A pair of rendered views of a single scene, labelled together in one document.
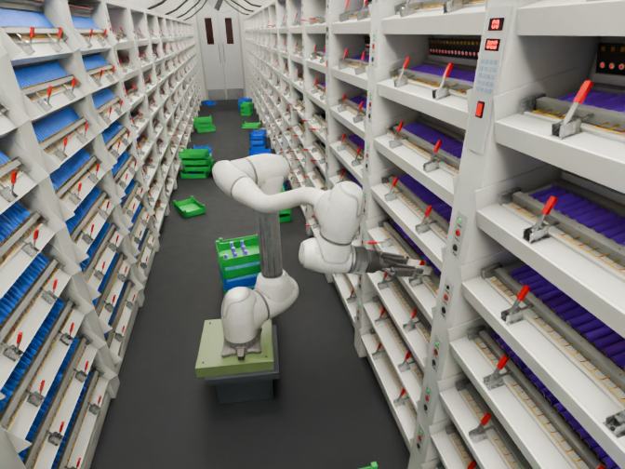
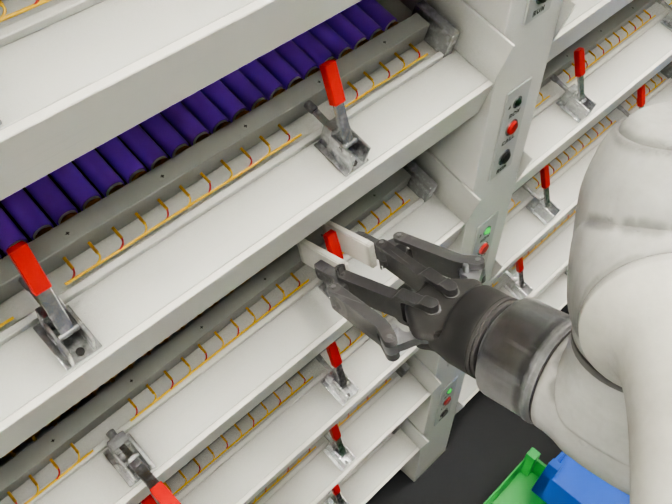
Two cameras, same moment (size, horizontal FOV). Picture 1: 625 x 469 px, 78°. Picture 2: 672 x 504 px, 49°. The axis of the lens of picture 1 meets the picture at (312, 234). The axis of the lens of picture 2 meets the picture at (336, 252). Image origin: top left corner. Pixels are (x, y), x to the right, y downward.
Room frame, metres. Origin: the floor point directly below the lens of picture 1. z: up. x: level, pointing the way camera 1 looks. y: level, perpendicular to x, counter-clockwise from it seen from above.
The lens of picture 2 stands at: (1.35, 0.04, 1.39)
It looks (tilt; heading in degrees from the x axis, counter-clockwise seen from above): 50 degrees down; 237
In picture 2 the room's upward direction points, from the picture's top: straight up
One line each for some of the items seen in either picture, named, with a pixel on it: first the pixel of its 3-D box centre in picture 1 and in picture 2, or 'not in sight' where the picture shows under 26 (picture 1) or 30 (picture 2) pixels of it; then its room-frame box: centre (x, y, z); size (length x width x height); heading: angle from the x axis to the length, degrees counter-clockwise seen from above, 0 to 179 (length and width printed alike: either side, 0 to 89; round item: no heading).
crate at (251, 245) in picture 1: (244, 249); not in sight; (2.03, 0.42, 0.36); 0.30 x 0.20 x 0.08; 110
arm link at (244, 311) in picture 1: (241, 311); not in sight; (1.38, 0.32, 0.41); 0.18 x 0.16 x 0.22; 133
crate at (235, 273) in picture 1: (245, 261); not in sight; (2.03, 0.42, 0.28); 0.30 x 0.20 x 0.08; 110
